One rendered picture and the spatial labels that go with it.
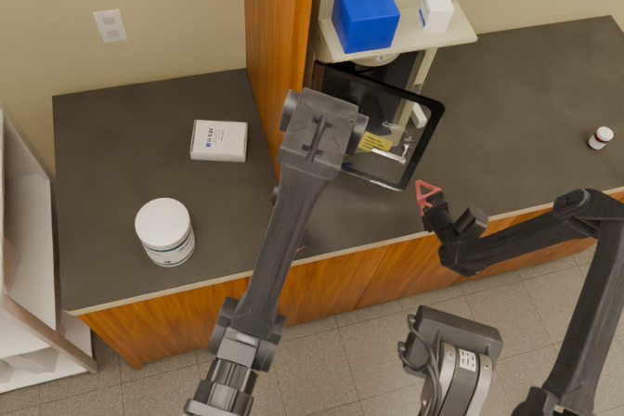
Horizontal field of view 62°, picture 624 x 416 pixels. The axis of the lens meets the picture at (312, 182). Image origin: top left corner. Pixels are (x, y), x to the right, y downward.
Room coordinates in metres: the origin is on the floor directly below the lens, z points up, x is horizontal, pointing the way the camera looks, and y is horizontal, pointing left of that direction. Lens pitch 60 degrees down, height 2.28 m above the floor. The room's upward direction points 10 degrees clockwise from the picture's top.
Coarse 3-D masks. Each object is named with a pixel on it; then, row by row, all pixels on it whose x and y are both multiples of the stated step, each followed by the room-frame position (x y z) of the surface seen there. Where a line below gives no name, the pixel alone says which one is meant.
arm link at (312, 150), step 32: (320, 96) 0.43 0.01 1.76; (288, 128) 0.36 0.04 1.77; (320, 128) 0.38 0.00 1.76; (352, 128) 0.39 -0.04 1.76; (288, 160) 0.33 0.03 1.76; (320, 160) 0.33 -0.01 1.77; (288, 192) 0.31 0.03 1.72; (320, 192) 0.31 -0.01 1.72; (288, 224) 0.28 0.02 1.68; (288, 256) 0.26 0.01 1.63; (256, 288) 0.23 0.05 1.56; (224, 320) 0.20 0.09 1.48; (256, 320) 0.20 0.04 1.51; (256, 352) 0.17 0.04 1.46
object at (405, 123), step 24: (336, 72) 0.82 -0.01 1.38; (336, 96) 0.82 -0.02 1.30; (360, 96) 0.80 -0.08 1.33; (384, 96) 0.79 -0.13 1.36; (408, 96) 0.78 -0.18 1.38; (384, 120) 0.79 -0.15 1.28; (408, 120) 0.78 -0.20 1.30; (432, 120) 0.77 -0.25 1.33; (408, 144) 0.77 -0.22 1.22; (360, 168) 0.79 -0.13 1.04; (384, 168) 0.78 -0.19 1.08; (408, 168) 0.77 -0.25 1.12
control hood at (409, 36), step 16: (400, 16) 0.89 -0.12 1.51; (416, 16) 0.90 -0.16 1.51; (464, 16) 0.92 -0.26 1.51; (320, 32) 0.81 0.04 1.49; (400, 32) 0.84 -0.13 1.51; (416, 32) 0.85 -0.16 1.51; (432, 32) 0.85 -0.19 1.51; (448, 32) 0.86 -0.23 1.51; (464, 32) 0.87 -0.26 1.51; (320, 48) 0.80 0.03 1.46; (336, 48) 0.76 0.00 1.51; (384, 48) 0.79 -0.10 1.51; (400, 48) 0.79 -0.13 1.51; (416, 48) 0.80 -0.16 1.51
